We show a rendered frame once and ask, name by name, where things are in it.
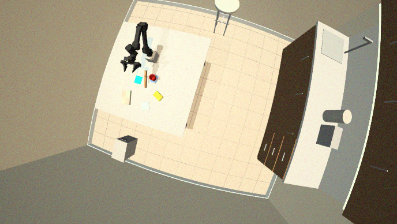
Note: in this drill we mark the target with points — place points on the white flat square tile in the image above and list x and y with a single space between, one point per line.
145 106

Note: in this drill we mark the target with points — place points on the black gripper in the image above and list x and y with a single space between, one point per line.
135 64

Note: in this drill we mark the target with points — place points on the yellow block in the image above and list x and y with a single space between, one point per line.
158 96

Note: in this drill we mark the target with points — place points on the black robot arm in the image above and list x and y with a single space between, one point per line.
131 48

